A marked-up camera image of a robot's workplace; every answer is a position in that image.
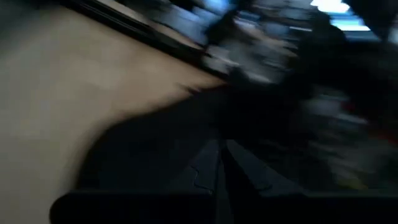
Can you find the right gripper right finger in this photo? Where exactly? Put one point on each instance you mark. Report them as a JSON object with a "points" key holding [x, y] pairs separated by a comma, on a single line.
{"points": [[245, 174]]}

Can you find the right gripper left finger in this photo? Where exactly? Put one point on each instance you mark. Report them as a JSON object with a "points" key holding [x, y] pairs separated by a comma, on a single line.
{"points": [[202, 174]]}

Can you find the black backpack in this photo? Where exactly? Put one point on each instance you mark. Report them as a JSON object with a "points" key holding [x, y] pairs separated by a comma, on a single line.
{"points": [[155, 149]]}

